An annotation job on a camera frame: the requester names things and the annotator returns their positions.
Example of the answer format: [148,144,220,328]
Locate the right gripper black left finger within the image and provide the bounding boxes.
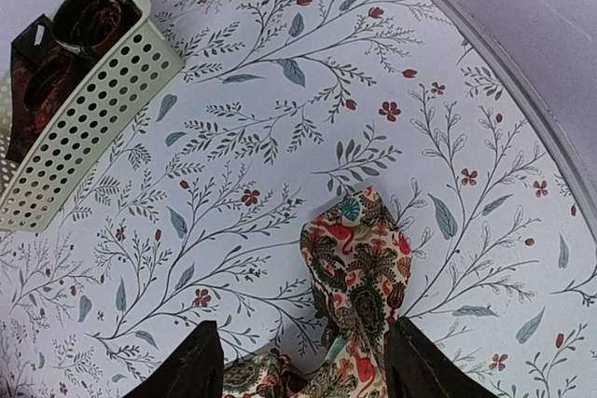
[124,321,224,398]

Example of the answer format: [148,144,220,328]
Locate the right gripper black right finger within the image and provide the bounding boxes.
[384,317,494,398]

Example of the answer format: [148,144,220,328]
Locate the cream floral patterned tie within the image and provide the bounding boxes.
[222,187,411,397]

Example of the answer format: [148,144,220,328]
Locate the dark brown rolled ties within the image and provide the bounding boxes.
[7,0,141,163]

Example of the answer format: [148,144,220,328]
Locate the pale green perforated basket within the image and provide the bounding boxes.
[1,0,184,232]

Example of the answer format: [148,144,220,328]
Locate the floral patterned table mat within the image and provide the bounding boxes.
[1,0,596,397]

